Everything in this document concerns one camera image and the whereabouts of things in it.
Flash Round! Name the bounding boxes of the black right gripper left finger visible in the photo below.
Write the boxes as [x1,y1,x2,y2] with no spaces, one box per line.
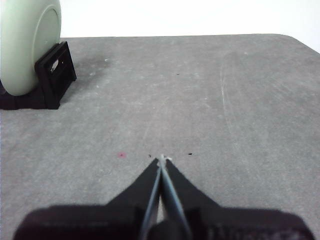
[12,157,163,240]

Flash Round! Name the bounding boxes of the green plate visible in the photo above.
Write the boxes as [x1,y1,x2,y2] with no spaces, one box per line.
[0,0,63,97]

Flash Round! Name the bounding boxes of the black plate rack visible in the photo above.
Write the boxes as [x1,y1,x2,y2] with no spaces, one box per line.
[0,41,78,111]

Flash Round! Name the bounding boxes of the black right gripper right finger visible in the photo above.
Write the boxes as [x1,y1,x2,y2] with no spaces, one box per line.
[161,157,313,240]

